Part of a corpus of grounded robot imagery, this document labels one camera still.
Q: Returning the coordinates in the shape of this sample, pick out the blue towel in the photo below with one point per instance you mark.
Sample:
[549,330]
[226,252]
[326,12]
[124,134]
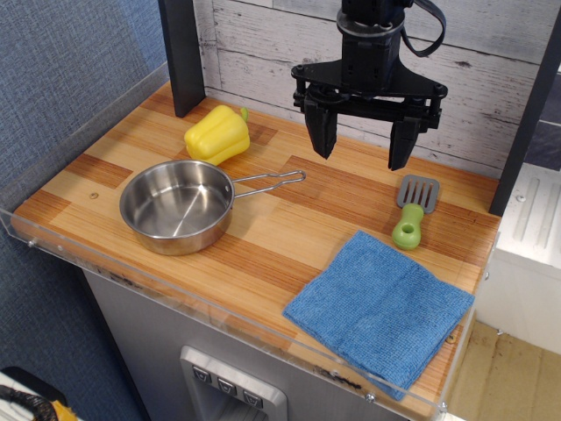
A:
[380,311]

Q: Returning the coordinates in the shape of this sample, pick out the yellow toy capsicum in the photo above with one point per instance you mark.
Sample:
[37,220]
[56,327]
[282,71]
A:
[220,135]

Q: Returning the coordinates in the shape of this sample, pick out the black right frame post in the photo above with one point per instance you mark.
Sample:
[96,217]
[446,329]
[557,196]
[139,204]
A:
[538,95]

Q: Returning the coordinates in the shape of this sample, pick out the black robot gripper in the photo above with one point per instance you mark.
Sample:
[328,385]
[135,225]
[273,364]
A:
[369,81]

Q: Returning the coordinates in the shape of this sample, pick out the grey green toy spatula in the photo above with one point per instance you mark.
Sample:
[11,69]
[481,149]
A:
[417,197]

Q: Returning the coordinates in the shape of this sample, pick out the black yellow object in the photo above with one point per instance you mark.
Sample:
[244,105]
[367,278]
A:
[26,397]

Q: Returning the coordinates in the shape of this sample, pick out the stainless steel saucepan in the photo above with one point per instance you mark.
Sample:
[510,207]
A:
[181,207]

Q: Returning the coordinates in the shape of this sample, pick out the clear acrylic table guard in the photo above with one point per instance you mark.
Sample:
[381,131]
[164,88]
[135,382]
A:
[67,203]

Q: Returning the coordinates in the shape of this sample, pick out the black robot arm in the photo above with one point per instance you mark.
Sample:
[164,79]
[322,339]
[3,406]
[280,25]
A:
[377,18]

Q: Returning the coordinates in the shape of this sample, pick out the grey toy fridge cabinet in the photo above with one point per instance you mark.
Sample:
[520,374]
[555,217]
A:
[150,334]

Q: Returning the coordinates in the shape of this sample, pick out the silver dispenser panel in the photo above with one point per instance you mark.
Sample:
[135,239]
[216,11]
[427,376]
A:
[220,391]

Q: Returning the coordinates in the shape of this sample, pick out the white ribbed box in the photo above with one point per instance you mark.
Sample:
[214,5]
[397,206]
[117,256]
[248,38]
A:
[520,290]

